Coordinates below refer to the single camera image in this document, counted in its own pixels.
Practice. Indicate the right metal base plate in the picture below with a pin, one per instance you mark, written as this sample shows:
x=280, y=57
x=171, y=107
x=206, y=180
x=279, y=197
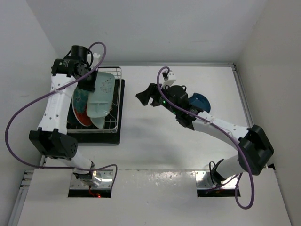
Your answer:
x=203, y=181

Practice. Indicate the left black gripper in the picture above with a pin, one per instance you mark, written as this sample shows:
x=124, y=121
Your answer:
x=89, y=86

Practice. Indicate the black drip tray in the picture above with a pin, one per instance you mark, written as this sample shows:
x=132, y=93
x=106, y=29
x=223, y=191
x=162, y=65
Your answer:
x=110, y=134

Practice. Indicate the metal wire dish rack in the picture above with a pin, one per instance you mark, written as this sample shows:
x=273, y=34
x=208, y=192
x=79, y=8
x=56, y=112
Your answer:
x=98, y=111

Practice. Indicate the red and teal round plate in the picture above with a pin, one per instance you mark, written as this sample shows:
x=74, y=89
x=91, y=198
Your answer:
x=79, y=106

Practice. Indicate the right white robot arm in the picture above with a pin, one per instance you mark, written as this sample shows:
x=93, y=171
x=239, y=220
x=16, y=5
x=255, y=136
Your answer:
x=197, y=119

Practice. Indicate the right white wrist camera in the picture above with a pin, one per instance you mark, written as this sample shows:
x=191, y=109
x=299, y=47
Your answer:
x=169, y=79

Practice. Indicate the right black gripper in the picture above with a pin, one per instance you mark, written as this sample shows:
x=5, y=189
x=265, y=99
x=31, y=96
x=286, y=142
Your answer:
x=145, y=95

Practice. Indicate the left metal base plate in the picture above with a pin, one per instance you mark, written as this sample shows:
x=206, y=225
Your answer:
x=96, y=180

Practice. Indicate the dark blue leaf-shaped dish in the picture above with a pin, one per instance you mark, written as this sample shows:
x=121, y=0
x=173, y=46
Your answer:
x=200, y=101

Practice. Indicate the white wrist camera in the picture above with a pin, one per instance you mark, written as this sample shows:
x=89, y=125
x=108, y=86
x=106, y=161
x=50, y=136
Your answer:
x=96, y=58
x=169, y=79

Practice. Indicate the metal base plate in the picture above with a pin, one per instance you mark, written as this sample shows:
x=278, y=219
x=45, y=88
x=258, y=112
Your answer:
x=203, y=181
x=96, y=180

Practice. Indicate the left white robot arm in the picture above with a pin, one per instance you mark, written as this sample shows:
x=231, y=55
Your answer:
x=51, y=138

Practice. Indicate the round dark teal plate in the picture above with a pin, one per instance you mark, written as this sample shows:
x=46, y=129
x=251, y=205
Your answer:
x=71, y=119

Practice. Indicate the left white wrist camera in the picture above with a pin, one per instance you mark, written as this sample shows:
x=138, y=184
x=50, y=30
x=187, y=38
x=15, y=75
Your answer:
x=96, y=58

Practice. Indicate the light teal divided rectangular plate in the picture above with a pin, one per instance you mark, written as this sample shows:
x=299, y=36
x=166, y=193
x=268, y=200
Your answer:
x=100, y=101

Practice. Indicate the aluminium frame rail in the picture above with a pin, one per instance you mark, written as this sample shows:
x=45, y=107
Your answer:
x=247, y=108

